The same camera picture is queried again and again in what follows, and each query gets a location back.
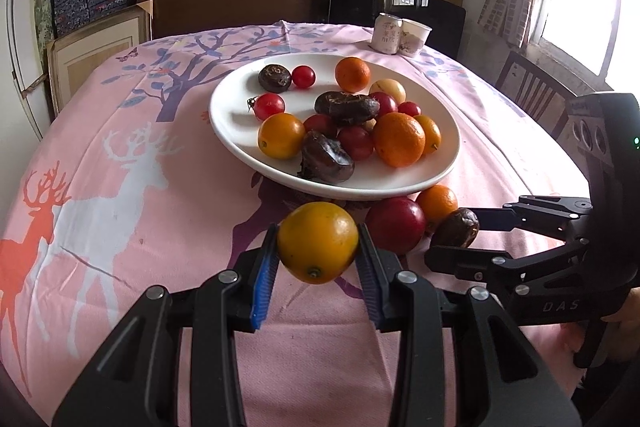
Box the smooth orange mandarin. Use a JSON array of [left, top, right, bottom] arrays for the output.
[[258, 113, 307, 160]]

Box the dark red tomato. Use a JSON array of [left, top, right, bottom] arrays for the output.
[[338, 126, 375, 161], [365, 197, 427, 256]]

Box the red cherry tomato with stem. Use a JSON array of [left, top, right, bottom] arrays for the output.
[[246, 93, 286, 122]]

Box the gold picture frame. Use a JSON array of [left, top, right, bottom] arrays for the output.
[[46, 1, 153, 116]]

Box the small orange mandarin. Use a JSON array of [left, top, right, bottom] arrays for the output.
[[416, 184, 459, 228]]

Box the large orange mandarin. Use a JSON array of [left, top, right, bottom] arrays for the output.
[[372, 112, 427, 168]]

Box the yellow green citrus fruit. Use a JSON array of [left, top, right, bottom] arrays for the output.
[[276, 201, 360, 285]]

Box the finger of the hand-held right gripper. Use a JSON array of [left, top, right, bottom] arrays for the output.
[[425, 239, 590, 297], [459, 195, 595, 236]]

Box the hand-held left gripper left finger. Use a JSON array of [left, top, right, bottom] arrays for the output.
[[52, 223, 281, 427]]

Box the white paper cup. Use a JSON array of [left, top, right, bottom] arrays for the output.
[[398, 18, 433, 58]]

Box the pink deer print tablecloth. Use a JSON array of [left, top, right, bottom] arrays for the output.
[[0, 21, 601, 427]]

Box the white printed can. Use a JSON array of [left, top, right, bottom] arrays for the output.
[[370, 13, 404, 56]]

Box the black panel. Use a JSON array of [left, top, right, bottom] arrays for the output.
[[327, 0, 467, 60]]

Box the dark wooden chair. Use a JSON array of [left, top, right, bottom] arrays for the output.
[[495, 51, 578, 140]]

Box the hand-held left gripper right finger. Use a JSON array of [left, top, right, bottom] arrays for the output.
[[356, 223, 583, 427]]

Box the white round plate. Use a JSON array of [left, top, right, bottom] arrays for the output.
[[208, 52, 461, 202]]

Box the pale yellow round fruit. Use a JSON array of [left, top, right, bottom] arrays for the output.
[[369, 79, 407, 104]]

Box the person's right hand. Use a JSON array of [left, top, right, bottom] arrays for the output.
[[600, 287, 640, 364]]

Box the large dark water chestnut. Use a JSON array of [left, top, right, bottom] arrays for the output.
[[298, 130, 355, 185]]

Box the white leaning board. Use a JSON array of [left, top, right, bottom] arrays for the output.
[[5, 0, 53, 142]]

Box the dark wooden board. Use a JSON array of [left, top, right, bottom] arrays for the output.
[[137, 0, 333, 40]]

